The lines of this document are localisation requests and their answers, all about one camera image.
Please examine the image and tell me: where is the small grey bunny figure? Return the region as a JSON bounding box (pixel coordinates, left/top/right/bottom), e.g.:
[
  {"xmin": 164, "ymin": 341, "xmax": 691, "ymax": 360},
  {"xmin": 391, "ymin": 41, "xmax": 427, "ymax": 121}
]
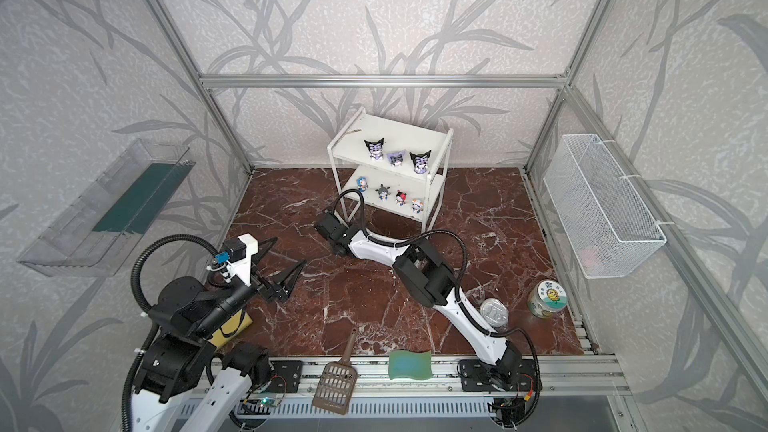
[{"xmin": 376, "ymin": 184, "xmax": 390, "ymax": 201}]

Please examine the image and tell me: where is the red hat Doraemon figure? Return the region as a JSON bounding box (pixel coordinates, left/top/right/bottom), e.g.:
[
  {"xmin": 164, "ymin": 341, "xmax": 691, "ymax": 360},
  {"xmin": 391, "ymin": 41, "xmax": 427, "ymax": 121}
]
[{"xmin": 395, "ymin": 191, "xmax": 407, "ymax": 206}]

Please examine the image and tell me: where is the white hooded Doraemon figure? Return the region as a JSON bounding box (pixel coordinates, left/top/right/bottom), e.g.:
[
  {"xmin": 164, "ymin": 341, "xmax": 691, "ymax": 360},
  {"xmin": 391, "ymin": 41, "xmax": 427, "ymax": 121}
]
[{"xmin": 411, "ymin": 198, "xmax": 424, "ymax": 214}]

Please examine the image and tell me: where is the black Kuromi figure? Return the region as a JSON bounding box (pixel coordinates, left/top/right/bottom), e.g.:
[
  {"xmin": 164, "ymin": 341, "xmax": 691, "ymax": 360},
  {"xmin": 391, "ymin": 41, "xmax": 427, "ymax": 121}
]
[{"xmin": 364, "ymin": 138, "xmax": 385, "ymax": 161}]

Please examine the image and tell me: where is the purple striped Kuromi figure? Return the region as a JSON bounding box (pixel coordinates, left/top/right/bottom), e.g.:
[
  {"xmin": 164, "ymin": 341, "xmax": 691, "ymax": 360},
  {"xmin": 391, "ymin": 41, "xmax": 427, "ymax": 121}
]
[{"xmin": 387, "ymin": 151, "xmax": 406, "ymax": 167}]

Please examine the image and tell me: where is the purple bat Kuromi figure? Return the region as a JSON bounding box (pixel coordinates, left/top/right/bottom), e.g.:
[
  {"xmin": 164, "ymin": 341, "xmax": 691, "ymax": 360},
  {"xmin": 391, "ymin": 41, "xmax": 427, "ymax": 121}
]
[{"xmin": 410, "ymin": 150, "xmax": 431, "ymax": 175}]

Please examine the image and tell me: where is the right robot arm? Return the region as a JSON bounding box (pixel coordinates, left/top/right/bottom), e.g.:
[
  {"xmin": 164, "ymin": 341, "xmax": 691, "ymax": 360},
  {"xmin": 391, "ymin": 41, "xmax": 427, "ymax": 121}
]
[{"xmin": 314, "ymin": 189, "xmax": 541, "ymax": 398}]

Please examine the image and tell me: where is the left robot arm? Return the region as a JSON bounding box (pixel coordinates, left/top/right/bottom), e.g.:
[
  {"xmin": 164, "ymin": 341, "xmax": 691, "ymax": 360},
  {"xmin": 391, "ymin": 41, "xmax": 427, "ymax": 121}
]
[{"xmin": 121, "ymin": 234, "xmax": 307, "ymax": 431}]

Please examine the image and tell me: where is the white two-tier metal shelf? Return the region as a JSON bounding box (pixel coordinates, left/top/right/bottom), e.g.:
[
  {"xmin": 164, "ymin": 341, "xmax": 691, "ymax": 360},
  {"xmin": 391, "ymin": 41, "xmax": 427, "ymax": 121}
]
[{"xmin": 327, "ymin": 108, "xmax": 454, "ymax": 232}]

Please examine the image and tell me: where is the yellow green sponge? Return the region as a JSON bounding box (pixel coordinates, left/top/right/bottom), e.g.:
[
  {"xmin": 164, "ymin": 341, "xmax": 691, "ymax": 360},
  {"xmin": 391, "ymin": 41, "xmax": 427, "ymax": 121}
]
[{"xmin": 209, "ymin": 309, "xmax": 253, "ymax": 349}]

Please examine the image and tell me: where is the small circuit board with LED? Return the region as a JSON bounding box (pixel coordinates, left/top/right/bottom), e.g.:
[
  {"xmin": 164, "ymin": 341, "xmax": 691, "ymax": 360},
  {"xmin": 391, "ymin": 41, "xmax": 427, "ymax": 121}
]
[{"xmin": 242, "ymin": 397, "xmax": 283, "ymax": 413}]

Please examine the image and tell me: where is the brown plastic litter scoop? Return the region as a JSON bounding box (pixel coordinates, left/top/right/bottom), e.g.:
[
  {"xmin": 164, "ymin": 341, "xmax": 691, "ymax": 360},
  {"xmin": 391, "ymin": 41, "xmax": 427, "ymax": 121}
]
[{"xmin": 312, "ymin": 327, "xmax": 358, "ymax": 415}]

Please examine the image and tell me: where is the green wavy sponge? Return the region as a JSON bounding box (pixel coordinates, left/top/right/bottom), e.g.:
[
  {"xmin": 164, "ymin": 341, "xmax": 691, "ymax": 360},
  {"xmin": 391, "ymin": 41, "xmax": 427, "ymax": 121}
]
[{"xmin": 388, "ymin": 350, "xmax": 433, "ymax": 381}]

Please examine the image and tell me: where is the silver tin can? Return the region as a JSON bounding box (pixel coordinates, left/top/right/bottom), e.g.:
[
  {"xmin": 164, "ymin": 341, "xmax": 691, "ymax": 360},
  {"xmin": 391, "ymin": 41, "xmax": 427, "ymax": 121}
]
[{"xmin": 480, "ymin": 298, "xmax": 509, "ymax": 330}]

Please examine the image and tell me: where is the round tape roll cartoon label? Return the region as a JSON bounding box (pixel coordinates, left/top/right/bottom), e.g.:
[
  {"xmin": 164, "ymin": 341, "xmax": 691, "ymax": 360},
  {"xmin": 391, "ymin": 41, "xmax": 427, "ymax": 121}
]
[{"xmin": 527, "ymin": 280, "xmax": 568, "ymax": 319}]

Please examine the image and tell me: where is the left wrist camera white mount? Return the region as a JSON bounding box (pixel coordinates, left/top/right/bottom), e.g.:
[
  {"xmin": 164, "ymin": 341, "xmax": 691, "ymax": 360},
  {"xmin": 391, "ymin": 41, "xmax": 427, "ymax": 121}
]
[{"xmin": 206, "ymin": 234, "xmax": 258, "ymax": 286}]

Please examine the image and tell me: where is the clear plastic wall tray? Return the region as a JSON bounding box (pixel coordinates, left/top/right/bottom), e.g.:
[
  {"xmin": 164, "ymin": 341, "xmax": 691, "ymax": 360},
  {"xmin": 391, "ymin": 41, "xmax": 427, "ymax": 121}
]
[{"xmin": 18, "ymin": 139, "xmax": 195, "ymax": 277}]

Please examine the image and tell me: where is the white wire mesh basket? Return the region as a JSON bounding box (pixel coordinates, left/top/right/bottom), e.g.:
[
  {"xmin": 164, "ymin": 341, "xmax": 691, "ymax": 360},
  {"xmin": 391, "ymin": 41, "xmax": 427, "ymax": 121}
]
[{"xmin": 544, "ymin": 134, "xmax": 667, "ymax": 279}]

